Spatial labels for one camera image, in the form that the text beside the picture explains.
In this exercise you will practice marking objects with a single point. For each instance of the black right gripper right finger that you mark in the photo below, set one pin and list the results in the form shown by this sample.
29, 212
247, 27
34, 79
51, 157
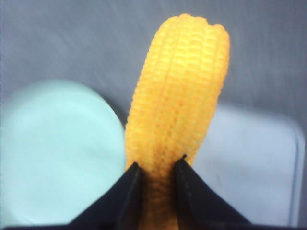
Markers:
198, 207

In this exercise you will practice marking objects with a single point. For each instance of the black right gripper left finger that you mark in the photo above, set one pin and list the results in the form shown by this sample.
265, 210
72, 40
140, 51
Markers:
118, 209

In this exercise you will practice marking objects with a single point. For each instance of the yellow corn cob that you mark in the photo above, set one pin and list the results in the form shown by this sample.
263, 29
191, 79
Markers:
172, 107

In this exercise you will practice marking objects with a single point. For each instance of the silver digital kitchen scale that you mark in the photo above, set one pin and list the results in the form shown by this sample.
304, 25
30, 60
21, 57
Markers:
254, 160

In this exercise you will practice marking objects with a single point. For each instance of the pale green plate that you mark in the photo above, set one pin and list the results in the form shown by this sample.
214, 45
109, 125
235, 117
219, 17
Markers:
61, 148

